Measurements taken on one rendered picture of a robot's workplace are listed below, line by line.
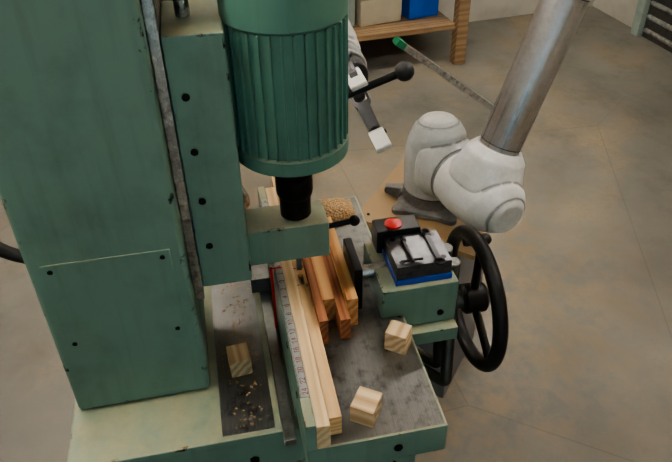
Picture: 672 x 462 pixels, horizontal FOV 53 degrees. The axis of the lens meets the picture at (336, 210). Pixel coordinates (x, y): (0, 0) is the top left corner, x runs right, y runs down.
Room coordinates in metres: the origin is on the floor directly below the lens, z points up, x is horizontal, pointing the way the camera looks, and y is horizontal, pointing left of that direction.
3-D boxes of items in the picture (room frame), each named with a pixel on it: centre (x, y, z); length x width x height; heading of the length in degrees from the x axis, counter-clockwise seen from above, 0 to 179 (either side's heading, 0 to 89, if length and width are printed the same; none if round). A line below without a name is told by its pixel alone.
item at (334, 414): (0.92, 0.07, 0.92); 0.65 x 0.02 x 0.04; 11
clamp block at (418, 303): (0.91, -0.13, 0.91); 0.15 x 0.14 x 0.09; 11
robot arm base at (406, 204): (1.57, -0.25, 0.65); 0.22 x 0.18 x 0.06; 71
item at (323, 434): (0.87, 0.08, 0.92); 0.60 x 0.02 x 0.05; 11
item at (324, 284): (0.91, 0.03, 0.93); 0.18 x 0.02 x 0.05; 11
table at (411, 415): (0.89, -0.05, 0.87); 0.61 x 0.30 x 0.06; 11
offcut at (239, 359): (0.81, 0.18, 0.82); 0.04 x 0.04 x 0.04; 17
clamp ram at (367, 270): (0.90, -0.06, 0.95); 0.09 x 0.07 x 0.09; 11
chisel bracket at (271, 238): (0.90, 0.09, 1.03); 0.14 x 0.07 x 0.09; 101
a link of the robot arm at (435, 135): (1.56, -0.27, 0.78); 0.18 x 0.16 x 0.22; 26
